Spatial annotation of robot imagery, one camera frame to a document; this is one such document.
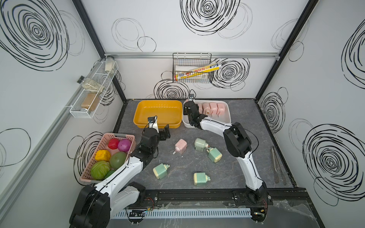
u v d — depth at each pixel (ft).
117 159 2.59
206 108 3.43
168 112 3.74
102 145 2.92
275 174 2.67
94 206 1.28
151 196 2.44
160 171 2.48
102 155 2.70
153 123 2.26
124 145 2.85
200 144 2.83
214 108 3.45
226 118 3.50
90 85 2.32
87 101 2.20
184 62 3.14
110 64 2.84
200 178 2.42
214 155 2.70
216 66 2.71
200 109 3.45
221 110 3.44
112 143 2.96
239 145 1.90
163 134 2.38
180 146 2.84
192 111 2.56
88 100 2.23
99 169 2.50
